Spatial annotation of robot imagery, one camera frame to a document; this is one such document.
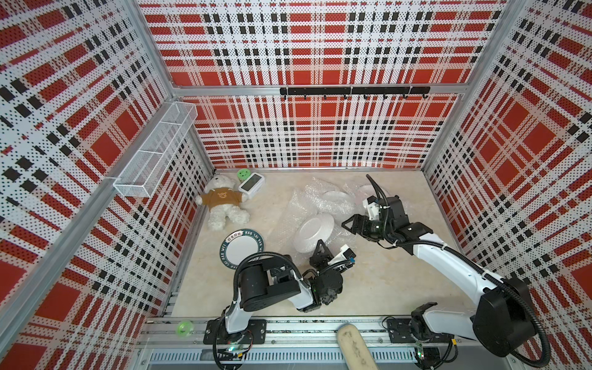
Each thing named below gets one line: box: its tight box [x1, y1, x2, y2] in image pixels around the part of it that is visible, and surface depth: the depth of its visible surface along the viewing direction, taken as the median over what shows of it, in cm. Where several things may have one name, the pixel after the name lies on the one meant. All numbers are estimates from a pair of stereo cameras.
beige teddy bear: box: [195, 174, 250, 231], surface depth 100 cm
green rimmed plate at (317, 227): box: [293, 212, 335, 254], surface depth 87 cm
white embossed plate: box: [321, 190, 352, 202], surface depth 108 cm
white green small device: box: [238, 171, 266, 201], surface depth 113 cm
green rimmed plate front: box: [219, 228, 265, 270], surface depth 96 cm
